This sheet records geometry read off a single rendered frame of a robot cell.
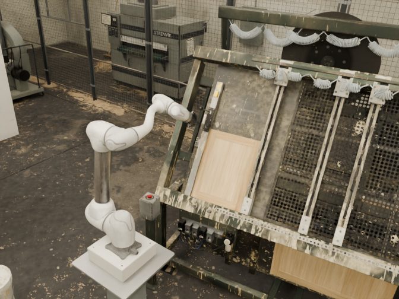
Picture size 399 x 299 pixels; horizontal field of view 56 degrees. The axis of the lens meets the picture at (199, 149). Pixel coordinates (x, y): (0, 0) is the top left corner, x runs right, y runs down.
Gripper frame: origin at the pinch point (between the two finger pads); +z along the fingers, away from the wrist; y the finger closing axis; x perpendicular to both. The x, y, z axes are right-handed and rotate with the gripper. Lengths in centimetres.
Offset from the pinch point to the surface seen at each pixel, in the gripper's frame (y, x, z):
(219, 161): 24.0, 22.4, 14.1
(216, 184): 42, 25, 14
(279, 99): -33, 56, 9
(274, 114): -21, 55, 9
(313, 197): 30, 98, 9
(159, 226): 92, -19, 29
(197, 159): 27.7, 4.5, 11.7
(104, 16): -154, -303, 210
